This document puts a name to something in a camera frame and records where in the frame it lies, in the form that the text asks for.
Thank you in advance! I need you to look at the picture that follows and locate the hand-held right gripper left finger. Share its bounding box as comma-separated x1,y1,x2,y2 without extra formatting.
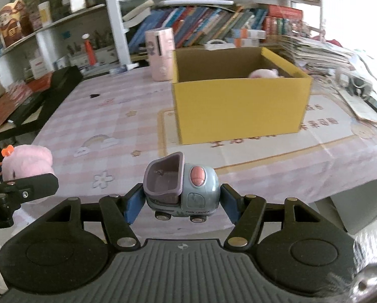
48,185,146,248

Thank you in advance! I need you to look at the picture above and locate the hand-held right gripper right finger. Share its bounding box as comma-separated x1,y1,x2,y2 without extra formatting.
220,183,321,248

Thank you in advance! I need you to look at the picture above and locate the small pink plush toy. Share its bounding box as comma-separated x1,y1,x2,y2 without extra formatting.
1,144,56,203

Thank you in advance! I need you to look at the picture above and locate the grey purple toy truck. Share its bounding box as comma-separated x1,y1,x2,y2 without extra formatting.
143,152,221,224

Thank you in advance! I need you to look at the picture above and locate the yellow cardboard box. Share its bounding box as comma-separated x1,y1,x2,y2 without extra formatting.
171,47,313,146

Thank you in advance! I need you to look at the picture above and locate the large pink plush pig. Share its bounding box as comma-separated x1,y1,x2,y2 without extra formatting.
248,68,285,79

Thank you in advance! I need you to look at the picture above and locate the pink checkered tablecloth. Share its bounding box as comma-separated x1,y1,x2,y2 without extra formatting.
32,66,377,228

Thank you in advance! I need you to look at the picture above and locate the red flat box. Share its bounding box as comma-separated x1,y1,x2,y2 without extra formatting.
27,72,55,92

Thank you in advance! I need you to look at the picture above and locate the black chair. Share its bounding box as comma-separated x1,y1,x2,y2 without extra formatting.
8,66,83,125

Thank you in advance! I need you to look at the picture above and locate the beige desk mat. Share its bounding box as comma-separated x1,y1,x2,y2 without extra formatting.
157,93,377,171

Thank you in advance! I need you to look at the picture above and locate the white box with red label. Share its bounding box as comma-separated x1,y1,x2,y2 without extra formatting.
29,57,48,78

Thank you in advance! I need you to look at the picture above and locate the red bottle with white cap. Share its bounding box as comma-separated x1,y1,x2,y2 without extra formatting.
83,34,97,67

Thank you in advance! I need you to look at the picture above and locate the pink cylindrical container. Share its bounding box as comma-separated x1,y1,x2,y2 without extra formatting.
145,28,175,81

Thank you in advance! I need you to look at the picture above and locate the fortune god figurine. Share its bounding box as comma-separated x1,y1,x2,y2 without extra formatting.
0,0,28,48

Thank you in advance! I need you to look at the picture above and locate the orange white box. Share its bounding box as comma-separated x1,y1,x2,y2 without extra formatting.
234,39,260,48
231,28,266,39

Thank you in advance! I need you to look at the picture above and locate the white yellow carton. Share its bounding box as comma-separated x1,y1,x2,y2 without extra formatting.
38,2,52,27

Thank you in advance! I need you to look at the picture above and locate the stack of newspapers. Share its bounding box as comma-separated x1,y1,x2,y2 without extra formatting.
280,35,362,76

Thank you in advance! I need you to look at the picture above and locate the row of colourful books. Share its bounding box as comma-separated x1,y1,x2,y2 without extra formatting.
128,5,304,53

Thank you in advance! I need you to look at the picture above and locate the white bookshelf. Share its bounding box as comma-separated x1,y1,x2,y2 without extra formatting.
0,0,323,79

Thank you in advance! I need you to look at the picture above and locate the pale folded stack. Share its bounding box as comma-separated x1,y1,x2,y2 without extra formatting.
122,0,154,27

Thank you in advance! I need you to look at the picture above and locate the white handled bag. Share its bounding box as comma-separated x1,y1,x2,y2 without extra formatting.
204,39,236,51

